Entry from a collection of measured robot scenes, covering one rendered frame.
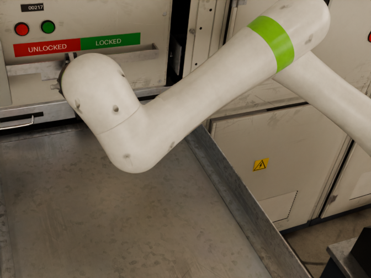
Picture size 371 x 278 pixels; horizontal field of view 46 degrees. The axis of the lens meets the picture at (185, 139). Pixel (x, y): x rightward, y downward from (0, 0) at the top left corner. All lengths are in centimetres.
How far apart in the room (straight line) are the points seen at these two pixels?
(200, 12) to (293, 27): 36
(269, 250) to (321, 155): 90
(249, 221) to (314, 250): 116
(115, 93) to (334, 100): 58
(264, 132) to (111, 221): 73
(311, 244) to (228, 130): 93
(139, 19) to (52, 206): 52
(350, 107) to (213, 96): 42
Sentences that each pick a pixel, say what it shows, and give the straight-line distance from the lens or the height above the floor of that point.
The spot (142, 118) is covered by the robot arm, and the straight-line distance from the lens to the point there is 76.
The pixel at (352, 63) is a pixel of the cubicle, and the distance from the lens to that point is 160.
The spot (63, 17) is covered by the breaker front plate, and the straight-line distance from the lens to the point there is 112.
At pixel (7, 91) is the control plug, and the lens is 107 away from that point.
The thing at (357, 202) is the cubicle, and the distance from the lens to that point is 232.
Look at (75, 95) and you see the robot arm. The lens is 74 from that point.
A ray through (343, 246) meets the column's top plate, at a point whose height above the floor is 75.
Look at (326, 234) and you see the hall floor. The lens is 226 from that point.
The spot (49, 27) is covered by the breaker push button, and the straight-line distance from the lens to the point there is 112.
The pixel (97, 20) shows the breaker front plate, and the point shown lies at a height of 115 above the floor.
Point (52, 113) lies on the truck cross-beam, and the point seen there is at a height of 89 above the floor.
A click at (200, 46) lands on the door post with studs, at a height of 106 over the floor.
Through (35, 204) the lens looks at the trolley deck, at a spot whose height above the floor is 85.
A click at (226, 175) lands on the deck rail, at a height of 87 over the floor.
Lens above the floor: 162
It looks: 39 degrees down
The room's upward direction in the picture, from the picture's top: 7 degrees clockwise
